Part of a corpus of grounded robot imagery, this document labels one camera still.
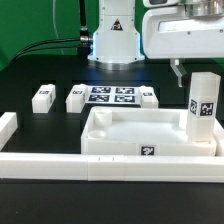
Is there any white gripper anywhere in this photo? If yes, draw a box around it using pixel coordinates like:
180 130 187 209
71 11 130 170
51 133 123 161
142 0 224 87

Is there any white desk top tray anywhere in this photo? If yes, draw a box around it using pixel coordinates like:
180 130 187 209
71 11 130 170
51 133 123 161
81 106 224 156

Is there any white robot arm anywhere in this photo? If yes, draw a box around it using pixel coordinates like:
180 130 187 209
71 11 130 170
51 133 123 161
88 0 224 77

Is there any fiducial marker board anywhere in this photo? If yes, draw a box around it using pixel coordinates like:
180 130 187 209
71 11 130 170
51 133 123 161
86 86 140 105

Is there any white left fence block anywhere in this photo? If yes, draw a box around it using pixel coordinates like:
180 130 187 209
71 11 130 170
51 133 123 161
0 112 18 151

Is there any white front fence bar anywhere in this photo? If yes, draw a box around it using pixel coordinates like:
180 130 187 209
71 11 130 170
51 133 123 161
0 152 224 183

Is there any black vertical cable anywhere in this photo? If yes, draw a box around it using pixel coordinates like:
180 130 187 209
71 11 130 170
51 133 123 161
77 0 90 58

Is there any thin white cable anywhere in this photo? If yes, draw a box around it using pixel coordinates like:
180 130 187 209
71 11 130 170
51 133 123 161
52 0 66 56

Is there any black cable left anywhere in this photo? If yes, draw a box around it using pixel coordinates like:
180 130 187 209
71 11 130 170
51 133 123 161
6 37 94 68

